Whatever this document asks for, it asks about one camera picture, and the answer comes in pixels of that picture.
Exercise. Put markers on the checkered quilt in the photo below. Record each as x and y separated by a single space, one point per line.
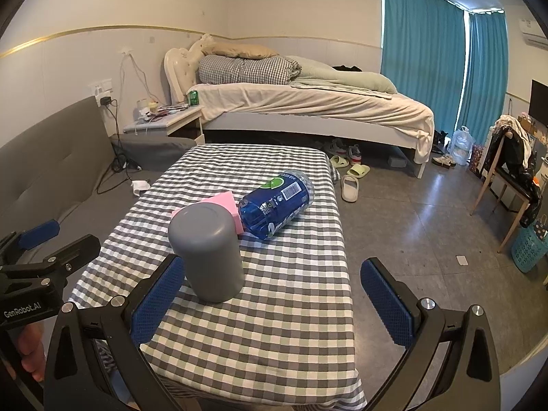
248 69

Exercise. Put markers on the beige slipper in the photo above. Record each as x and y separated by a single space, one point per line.
350 188

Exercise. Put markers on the grey sneakers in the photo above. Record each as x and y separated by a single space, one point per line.
344 150

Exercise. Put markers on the teal laundry basket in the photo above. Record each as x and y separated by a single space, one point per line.
528 248

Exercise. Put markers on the white wall outlet panel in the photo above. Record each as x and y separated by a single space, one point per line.
101 87

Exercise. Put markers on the person's left hand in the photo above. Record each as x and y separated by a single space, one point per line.
32 351

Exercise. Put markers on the black charger plug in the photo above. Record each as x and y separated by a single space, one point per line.
106 101

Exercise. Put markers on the white jar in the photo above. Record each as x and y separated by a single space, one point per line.
145 107

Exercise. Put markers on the black clothes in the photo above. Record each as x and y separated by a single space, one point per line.
346 69

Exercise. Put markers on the wooden chair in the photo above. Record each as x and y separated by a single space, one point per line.
509 188

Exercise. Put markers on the white nightstand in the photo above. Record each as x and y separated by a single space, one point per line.
169 122

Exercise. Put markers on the white air conditioner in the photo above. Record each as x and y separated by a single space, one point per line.
534 33

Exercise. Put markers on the white crumpled tissue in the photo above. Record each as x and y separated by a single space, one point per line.
140 186

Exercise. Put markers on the grey brick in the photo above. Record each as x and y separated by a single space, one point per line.
396 162

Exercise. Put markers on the grey checkered tablecloth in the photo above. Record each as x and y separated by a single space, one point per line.
278 308

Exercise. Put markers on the green slipper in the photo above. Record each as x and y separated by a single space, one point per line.
340 161
358 170

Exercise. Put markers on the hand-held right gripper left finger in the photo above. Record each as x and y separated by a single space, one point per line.
157 300

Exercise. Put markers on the blue plastic bottle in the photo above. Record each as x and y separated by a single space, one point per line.
274 206

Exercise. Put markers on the white paper scrap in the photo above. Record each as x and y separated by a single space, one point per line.
463 260

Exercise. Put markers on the beige bedsheet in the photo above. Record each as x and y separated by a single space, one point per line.
308 105

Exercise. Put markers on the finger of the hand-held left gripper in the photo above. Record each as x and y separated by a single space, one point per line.
72 252
39 233

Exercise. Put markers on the white garment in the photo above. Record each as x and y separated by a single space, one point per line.
513 126

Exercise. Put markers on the wide teal curtain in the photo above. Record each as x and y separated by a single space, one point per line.
421 47

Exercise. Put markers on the white shoes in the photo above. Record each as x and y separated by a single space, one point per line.
444 161

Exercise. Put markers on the grey cup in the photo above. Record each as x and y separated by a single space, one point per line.
206 257

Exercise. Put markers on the beige pillow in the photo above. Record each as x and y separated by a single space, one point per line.
250 50

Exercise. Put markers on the black jacket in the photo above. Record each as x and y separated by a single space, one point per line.
516 154

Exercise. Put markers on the pale green blanket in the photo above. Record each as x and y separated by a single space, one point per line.
342 78

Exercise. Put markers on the black television screen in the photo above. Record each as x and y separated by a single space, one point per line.
539 102

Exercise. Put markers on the grey sofa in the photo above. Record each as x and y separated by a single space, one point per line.
51 171

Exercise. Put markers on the green can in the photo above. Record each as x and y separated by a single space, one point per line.
194 98

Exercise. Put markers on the pink sponge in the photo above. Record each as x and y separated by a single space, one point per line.
223 201

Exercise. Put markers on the narrow teal curtain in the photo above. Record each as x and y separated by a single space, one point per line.
486 72

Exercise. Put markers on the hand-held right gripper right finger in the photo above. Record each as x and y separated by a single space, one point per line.
385 304

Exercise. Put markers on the white bed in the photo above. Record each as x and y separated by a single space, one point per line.
299 130

